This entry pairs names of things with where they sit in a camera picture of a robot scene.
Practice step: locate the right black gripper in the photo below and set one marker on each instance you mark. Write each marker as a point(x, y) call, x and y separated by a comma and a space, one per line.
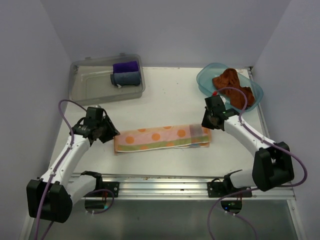
point(205, 123)

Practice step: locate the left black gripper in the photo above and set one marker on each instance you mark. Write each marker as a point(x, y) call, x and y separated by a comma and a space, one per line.
point(112, 131)

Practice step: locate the colourful polka dot towel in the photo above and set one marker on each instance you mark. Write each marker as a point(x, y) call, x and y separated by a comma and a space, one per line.
point(164, 137)

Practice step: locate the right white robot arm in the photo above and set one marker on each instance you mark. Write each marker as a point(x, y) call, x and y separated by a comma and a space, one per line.
point(272, 165)

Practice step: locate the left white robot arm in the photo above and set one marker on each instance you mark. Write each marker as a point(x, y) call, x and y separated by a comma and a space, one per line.
point(52, 196)

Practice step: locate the brown crumpled towel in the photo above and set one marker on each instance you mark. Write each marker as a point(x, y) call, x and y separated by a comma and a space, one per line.
point(229, 78)

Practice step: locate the grey transparent plastic bin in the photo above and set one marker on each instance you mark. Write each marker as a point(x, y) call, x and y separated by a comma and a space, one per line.
point(90, 80)

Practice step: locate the grey-blue rolled towel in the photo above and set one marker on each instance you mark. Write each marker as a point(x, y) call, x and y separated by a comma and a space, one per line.
point(125, 79)

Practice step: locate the purple rolled towel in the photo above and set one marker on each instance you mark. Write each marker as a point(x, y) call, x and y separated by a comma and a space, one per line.
point(125, 67)

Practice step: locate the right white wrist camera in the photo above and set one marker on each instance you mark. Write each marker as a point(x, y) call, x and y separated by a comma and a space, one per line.
point(223, 98)

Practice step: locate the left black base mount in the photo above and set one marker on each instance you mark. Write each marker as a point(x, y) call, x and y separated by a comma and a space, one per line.
point(113, 186)

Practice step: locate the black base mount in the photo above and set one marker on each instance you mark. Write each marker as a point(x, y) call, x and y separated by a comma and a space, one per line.
point(113, 186)
point(216, 188)

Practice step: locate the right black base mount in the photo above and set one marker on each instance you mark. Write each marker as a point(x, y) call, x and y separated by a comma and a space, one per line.
point(216, 188)

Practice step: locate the aluminium mounting rail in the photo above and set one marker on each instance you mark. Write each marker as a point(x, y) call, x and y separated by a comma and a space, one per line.
point(146, 187)

